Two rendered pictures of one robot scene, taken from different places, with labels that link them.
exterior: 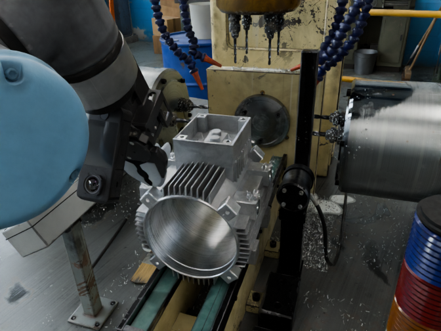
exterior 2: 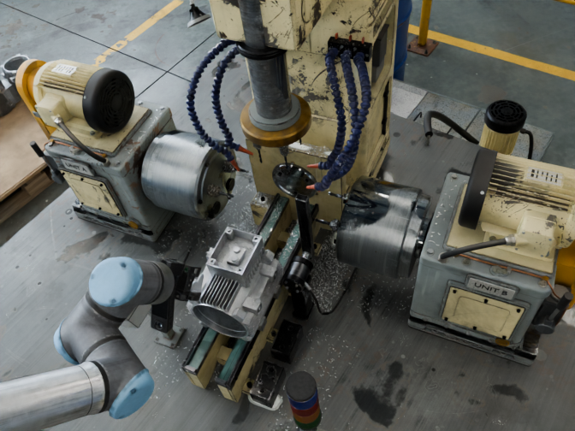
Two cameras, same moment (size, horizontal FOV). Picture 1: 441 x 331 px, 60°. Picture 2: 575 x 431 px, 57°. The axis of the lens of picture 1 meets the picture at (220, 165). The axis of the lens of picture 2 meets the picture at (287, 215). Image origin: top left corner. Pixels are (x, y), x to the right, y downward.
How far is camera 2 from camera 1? 0.89 m
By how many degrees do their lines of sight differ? 25
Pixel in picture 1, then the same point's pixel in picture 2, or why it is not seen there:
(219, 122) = (241, 234)
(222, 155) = (237, 277)
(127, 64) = (168, 287)
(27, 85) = (137, 391)
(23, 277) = not seen: hidden behind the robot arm
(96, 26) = (151, 293)
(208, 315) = (233, 359)
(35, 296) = not seen: hidden behind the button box
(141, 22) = not seen: outside the picture
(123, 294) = (188, 322)
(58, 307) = (146, 329)
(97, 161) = (159, 314)
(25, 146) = (138, 398)
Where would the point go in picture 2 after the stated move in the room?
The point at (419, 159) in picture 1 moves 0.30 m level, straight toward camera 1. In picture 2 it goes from (383, 263) to (321, 358)
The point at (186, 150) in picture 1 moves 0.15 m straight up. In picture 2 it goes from (215, 269) to (201, 235)
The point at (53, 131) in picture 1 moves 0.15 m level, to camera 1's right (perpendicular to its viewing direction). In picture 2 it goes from (144, 392) to (228, 396)
